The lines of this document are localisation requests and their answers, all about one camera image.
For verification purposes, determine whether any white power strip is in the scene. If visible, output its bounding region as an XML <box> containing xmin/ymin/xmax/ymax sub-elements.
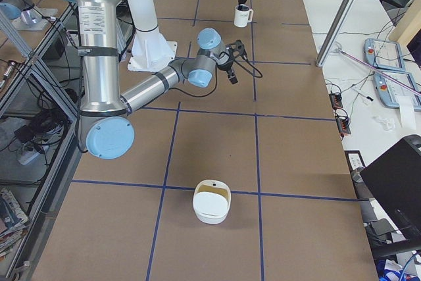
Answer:
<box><xmin>17</xmin><ymin>149</ymin><xmax>39</xmax><ymax>166</ymax></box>

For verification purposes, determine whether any white oval bin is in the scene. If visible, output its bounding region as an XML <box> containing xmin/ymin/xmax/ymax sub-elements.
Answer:
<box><xmin>192</xmin><ymin>180</ymin><xmax>231</xmax><ymax>224</ymax></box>

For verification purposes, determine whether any teach pendant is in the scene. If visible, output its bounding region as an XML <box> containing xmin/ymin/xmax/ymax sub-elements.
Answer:
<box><xmin>374</xmin><ymin>70</ymin><xmax>420</xmax><ymax>112</ymax></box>
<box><xmin>364</xmin><ymin>38</ymin><xmax>406</xmax><ymax>72</ymax></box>

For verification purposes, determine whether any stack of books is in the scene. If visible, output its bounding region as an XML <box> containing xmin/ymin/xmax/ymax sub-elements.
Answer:
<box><xmin>1</xmin><ymin>188</ymin><xmax>29</xmax><ymax>259</ymax></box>

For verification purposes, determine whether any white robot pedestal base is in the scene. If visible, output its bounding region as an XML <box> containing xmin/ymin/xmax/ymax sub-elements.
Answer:
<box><xmin>127</xmin><ymin>0</ymin><xmax>177</xmax><ymax>72</ymax></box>

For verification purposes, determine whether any metal rod reacher tool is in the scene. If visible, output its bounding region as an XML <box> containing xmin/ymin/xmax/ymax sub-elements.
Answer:
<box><xmin>334</xmin><ymin>38</ymin><xmax>420</xmax><ymax>96</ymax></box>

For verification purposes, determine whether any upper teach pendant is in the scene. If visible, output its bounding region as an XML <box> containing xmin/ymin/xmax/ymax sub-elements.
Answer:
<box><xmin>364</xmin><ymin>38</ymin><xmax>406</xmax><ymax>72</ymax></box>

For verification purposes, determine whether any orange circuit board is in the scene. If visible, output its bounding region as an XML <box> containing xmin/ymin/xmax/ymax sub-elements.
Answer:
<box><xmin>329</xmin><ymin>92</ymin><xmax>343</xmax><ymax>109</ymax></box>
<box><xmin>335</xmin><ymin>115</ymin><xmax>351</xmax><ymax>137</ymax></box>

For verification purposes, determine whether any aluminium frame post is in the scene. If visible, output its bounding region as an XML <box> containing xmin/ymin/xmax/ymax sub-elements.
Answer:
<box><xmin>316</xmin><ymin>0</ymin><xmax>355</xmax><ymax>67</ymax></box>

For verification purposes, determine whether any lower teach pendant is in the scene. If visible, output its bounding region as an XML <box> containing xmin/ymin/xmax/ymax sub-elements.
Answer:
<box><xmin>374</xmin><ymin>70</ymin><xmax>420</xmax><ymax>112</ymax></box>

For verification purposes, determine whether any black monitor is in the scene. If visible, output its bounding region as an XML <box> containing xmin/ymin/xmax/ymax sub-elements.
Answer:
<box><xmin>360</xmin><ymin>134</ymin><xmax>420</xmax><ymax>239</ymax></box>

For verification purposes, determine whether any white ceramic mug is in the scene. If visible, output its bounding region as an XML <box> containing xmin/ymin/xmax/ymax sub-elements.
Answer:
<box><xmin>234</xmin><ymin>5</ymin><xmax>254</xmax><ymax>28</ymax></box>

